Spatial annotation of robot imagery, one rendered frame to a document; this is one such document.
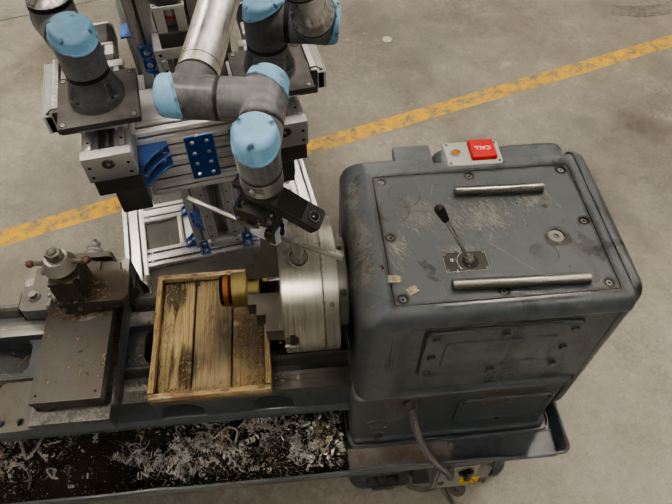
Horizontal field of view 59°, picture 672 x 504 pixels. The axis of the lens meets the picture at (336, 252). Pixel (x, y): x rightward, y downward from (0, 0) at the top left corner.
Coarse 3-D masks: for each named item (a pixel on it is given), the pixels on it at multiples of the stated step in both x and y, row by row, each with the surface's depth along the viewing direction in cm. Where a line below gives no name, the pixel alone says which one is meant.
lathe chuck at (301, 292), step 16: (304, 240) 130; (288, 256) 128; (288, 272) 127; (304, 272) 127; (320, 272) 127; (288, 288) 126; (304, 288) 127; (320, 288) 127; (288, 304) 127; (304, 304) 127; (320, 304) 127; (288, 320) 128; (304, 320) 128; (320, 320) 129; (288, 336) 130; (304, 336) 131; (320, 336) 131; (288, 352) 138
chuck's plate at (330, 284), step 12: (324, 228) 133; (324, 240) 130; (324, 264) 128; (336, 264) 128; (324, 276) 127; (336, 276) 127; (324, 288) 127; (336, 288) 127; (324, 300) 127; (336, 300) 127; (324, 312) 128; (336, 312) 128; (336, 324) 130; (336, 336) 132; (336, 348) 139
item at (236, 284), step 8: (232, 272) 141; (240, 272) 140; (224, 280) 138; (232, 280) 138; (240, 280) 138; (248, 280) 139; (256, 280) 139; (224, 288) 138; (232, 288) 137; (240, 288) 137; (248, 288) 139; (256, 288) 139; (224, 296) 138; (232, 296) 137; (240, 296) 138; (224, 304) 139; (232, 304) 140; (240, 304) 139
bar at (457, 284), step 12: (516, 276) 120; (528, 276) 120; (540, 276) 120; (552, 276) 120; (564, 276) 120; (576, 276) 120; (588, 276) 120; (456, 288) 119; (468, 288) 119; (480, 288) 120; (492, 288) 120
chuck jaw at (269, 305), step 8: (248, 296) 138; (256, 296) 138; (264, 296) 138; (272, 296) 138; (248, 304) 136; (256, 304) 136; (264, 304) 136; (272, 304) 136; (280, 304) 136; (256, 312) 135; (264, 312) 135; (272, 312) 135; (280, 312) 135; (264, 320) 136; (272, 320) 133; (280, 320) 133; (272, 328) 132; (280, 328) 132; (272, 336) 133; (280, 336) 134; (296, 344) 134
